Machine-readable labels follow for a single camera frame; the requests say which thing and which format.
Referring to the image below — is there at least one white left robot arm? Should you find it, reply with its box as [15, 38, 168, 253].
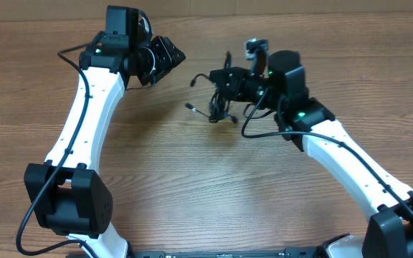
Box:
[24, 6, 185, 257]

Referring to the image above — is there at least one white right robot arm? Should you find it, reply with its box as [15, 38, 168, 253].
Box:
[209, 50, 413, 257]

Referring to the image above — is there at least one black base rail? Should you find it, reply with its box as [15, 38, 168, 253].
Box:
[128, 247, 327, 258]

